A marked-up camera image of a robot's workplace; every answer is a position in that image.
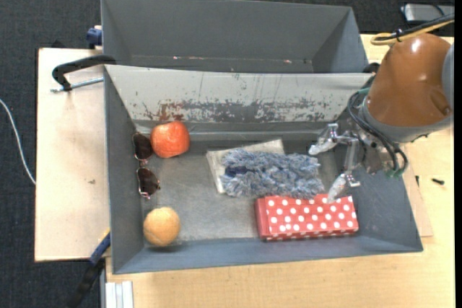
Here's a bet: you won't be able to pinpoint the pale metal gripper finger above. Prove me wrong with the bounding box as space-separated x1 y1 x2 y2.
326 172 361 204
308 123 341 156

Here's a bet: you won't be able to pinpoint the red white-dotted box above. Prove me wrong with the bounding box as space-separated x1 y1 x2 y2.
253 193 359 241

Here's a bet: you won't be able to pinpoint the blue-grey shaggy cloth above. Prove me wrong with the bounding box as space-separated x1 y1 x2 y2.
219 149 326 199

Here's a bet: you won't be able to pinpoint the grey metal bin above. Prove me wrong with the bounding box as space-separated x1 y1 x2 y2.
100 0 424 275

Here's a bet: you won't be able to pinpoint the red apple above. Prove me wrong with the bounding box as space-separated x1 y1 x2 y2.
149 120 191 159

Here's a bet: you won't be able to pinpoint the dark lens sunglasses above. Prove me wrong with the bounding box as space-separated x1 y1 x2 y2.
131 132 162 200

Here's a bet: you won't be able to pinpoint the tan round ball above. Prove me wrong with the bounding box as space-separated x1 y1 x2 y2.
142 206 181 247

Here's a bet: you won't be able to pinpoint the pale wood flat board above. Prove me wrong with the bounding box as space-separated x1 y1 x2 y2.
34 47 111 263

